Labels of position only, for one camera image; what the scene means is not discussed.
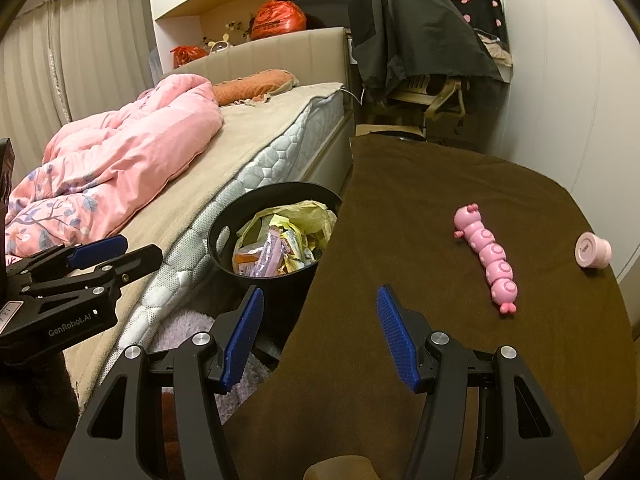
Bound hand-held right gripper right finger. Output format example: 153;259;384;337
376;284;586;480

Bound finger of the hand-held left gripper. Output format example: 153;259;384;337
7;234;129;281
22;244;164;307

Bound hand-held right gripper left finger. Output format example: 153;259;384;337
55;285;265;480

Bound black waste bin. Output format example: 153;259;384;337
207;181;345;351

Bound pile of wrappers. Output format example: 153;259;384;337
234;225;321;278

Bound yellow plastic bag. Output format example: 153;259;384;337
232;200;338;278

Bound purple fluffy rug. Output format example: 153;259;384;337
145;310;273;421

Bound pink blanket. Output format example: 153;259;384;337
5;73;225;259

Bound pink caterpillar toy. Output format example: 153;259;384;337
452;202;519;317

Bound beige bed cover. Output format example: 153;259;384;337
62;82;343;401

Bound white quilted mattress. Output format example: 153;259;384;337
115;82;351;361

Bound white curtain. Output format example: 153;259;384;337
0;0;156;146

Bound orange pillow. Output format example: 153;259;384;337
210;69;300;107

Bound small red plastic bag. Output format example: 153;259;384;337
171;45;208;68

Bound pink round jar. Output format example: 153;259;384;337
574;231;613;269

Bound beige padded headboard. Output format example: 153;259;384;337
170;26;349;86

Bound beige office chair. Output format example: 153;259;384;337
385;74;471;133

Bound large red plastic bag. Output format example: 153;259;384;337
250;0;307;41

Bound beige clothes pile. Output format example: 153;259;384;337
477;35;514;68

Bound black jacket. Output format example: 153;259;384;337
348;0;503;98

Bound black bag pink dots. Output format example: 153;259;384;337
448;0;508;43

